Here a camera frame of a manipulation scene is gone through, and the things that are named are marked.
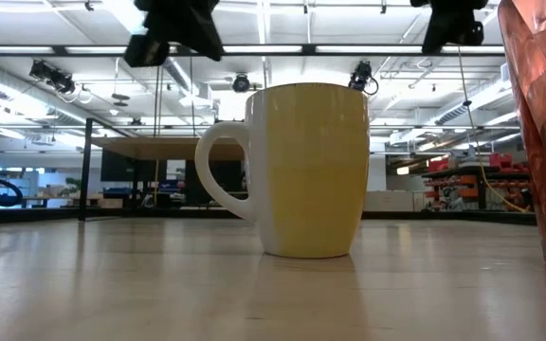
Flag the yellow hanging cable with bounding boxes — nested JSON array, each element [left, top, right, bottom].
[[152, 56, 161, 206], [456, 46, 531, 215]]

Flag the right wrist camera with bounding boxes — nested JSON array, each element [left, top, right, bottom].
[[461, 20, 486, 47]]

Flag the overhead frame beam with lights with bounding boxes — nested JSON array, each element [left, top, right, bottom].
[[0, 44, 506, 58]]

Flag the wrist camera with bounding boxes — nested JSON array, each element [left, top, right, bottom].
[[461, 20, 486, 47], [123, 32, 171, 69]]

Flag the white cabinet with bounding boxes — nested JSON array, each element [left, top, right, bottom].
[[362, 188, 427, 213]]

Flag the wooden shelf black metal frame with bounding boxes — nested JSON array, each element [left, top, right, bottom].
[[78, 117, 250, 223]]

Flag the black screen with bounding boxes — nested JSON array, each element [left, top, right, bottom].
[[100, 149, 168, 184]]

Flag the workbench with red bins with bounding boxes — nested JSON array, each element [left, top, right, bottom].
[[420, 151, 535, 213]]

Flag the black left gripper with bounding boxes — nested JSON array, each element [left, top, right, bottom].
[[134, 0, 225, 63]]

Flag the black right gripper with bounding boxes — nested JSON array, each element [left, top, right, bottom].
[[409, 0, 490, 55]]

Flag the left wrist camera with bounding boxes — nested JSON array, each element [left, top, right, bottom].
[[123, 32, 171, 69]]

